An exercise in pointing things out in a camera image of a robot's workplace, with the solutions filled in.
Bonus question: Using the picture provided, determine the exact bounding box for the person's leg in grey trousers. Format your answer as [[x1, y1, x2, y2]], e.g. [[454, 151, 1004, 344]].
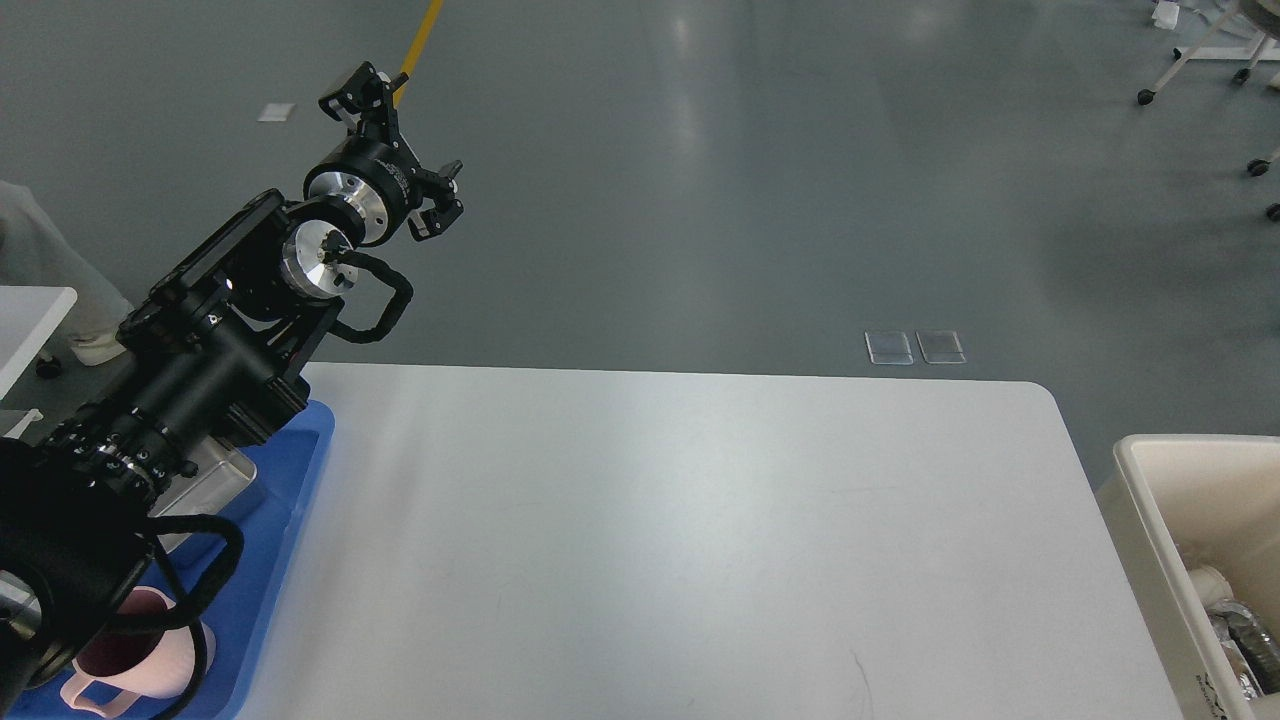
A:
[[1, 181, 133, 346]]

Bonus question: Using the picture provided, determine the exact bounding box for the clear floor plate right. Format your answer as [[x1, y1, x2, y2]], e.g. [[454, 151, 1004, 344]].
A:
[[915, 331, 968, 365]]

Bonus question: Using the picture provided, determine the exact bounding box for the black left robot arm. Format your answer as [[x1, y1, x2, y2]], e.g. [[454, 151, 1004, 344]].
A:
[[1, 61, 465, 711]]

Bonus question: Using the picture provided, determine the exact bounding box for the clear plastic bottle in bin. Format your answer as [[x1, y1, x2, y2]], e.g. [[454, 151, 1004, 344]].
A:
[[1187, 565, 1235, 611]]

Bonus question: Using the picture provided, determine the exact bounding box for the beige waste bin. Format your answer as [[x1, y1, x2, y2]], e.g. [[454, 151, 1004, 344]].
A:
[[1094, 436, 1279, 719]]

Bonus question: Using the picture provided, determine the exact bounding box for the white sneaker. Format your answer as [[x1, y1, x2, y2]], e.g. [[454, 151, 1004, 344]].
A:
[[67, 332, 125, 366]]

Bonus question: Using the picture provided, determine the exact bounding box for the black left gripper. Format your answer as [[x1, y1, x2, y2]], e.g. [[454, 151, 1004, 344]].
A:
[[303, 61, 465, 247]]

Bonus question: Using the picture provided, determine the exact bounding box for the white side table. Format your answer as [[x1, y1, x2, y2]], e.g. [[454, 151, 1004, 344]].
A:
[[1, 284, 78, 397]]

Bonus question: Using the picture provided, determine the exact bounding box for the small steel tray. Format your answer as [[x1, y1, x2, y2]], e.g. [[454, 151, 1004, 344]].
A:
[[148, 437, 268, 521]]

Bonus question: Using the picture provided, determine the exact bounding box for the pink ribbed mug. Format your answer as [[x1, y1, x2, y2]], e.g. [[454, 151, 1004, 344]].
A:
[[59, 623, 218, 719]]

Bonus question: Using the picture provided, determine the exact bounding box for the blue plastic tray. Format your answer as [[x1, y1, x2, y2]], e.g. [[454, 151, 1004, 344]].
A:
[[5, 397, 337, 720]]

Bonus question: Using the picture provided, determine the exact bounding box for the aluminium foil tray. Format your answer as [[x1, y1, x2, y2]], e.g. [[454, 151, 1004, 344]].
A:
[[1206, 600, 1279, 701]]

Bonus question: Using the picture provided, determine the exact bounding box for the clear floor plate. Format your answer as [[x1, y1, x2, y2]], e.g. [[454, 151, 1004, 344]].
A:
[[915, 331, 968, 365], [864, 331, 915, 366]]

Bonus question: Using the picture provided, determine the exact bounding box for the clear floor plate left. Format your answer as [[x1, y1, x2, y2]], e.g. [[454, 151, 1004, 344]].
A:
[[864, 331, 915, 366]]

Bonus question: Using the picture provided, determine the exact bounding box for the white rolling stand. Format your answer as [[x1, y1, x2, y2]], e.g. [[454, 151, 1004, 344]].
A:
[[1137, 0, 1280, 222]]

